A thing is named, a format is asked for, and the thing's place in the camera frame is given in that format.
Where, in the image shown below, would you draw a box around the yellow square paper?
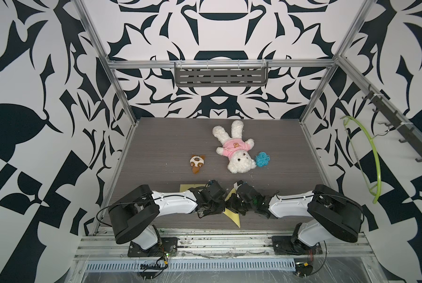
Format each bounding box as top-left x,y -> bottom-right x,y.
223,188 -> 241,228

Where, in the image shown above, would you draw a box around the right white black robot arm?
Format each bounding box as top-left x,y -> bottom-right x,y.
225,181 -> 364,255

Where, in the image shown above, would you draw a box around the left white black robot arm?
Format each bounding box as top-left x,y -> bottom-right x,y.
107,180 -> 227,251

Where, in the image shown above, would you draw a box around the small brown white plush toy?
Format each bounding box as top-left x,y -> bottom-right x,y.
189,155 -> 205,174

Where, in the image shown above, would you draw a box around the teal yarn bundle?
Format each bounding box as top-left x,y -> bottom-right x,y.
254,152 -> 270,167

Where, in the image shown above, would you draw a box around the white plush bunny pink shirt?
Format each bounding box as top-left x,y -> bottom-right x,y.
212,120 -> 256,174

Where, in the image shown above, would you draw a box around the grey perforated metal shelf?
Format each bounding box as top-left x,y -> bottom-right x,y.
174,61 -> 269,87

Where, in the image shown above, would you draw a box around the green clothes hanger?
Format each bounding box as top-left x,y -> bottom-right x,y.
341,116 -> 383,205

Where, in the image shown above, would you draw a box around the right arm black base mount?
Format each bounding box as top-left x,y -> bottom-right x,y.
271,223 -> 323,255

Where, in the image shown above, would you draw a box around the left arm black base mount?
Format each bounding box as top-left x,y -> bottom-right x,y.
127,225 -> 178,258

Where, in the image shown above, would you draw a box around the white slotted cable duct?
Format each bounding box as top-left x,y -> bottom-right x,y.
86,258 -> 296,272

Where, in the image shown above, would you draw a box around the grey wall hook rail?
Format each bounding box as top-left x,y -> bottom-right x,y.
364,84 -> 422,163

